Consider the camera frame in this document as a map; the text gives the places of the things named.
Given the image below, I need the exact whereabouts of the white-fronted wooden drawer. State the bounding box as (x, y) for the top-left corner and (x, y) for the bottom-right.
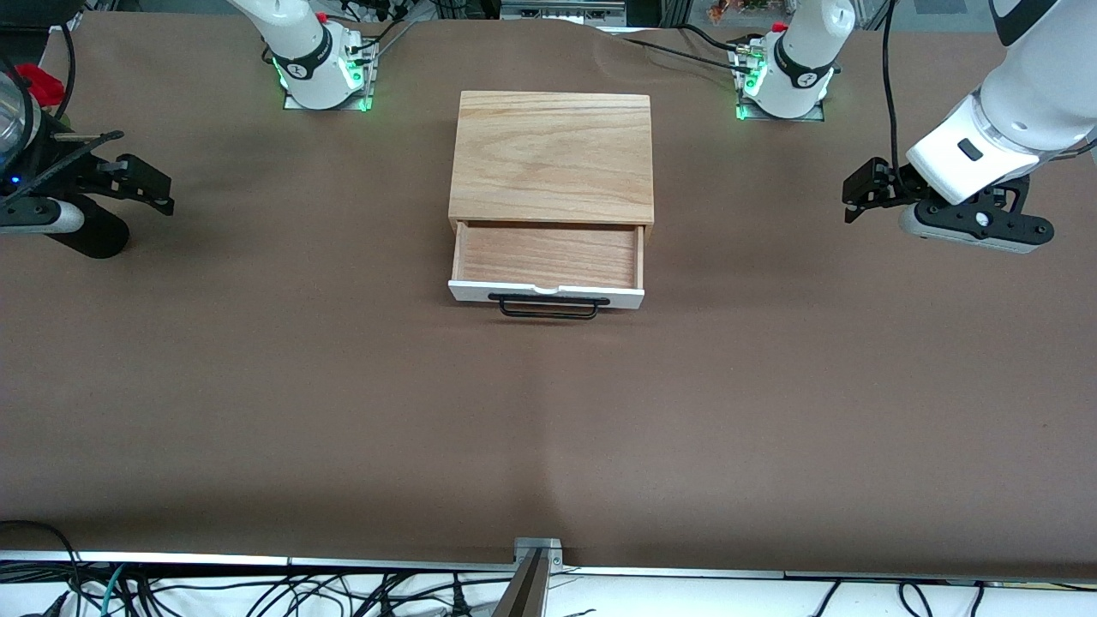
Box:
(447, 220), (646, 310)

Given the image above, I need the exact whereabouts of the black metal drawer handle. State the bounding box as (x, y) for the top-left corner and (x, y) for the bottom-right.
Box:
(489, 293), (611, 320)

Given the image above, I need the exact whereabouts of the light wooden drawer cabinet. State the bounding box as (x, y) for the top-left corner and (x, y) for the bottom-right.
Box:
(447, 91), (656, 245)

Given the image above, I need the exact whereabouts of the red object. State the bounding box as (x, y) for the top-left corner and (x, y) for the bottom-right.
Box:
(12, 63), (66, 109)

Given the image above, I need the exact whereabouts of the grey background equipment box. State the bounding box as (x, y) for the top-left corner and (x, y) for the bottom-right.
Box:
(501, 0), (628, 24)

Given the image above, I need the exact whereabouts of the brown table cover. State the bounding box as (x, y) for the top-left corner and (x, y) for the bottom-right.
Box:
(0, 10), (1097, 580)

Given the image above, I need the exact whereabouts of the black cable hanging from arm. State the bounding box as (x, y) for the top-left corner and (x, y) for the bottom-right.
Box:
(881, 0), (908, 185)

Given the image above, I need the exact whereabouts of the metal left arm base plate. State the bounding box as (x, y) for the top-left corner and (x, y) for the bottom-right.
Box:
(735, 43), (829, 123)

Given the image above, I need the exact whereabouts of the black cable beside red object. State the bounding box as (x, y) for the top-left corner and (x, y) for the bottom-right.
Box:
(50, 15), (80, 119)

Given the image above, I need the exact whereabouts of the black cable lying on cover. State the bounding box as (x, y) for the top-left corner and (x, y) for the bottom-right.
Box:
(600, 24), (757, 71)

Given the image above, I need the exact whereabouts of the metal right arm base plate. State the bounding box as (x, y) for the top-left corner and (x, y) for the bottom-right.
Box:
(282, 39), (380, 113)

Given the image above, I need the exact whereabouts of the black looped floor cable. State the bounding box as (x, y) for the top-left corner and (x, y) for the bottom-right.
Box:
(0, 518), (88, 617)

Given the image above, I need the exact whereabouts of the aluminium table edge rail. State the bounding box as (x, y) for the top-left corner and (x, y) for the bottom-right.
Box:
(0, 548), (1097, 589)

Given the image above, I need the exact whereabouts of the teal cable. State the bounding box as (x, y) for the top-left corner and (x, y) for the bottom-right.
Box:
(96, 564), (128, 617)

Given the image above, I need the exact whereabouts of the grey metal camera mount bracket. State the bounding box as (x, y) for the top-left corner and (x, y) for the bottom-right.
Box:
(513, 537), (566, 575)

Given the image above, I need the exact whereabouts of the dark camera mount pole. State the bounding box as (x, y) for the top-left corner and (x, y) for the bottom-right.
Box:
(490, 550), (549, 617)

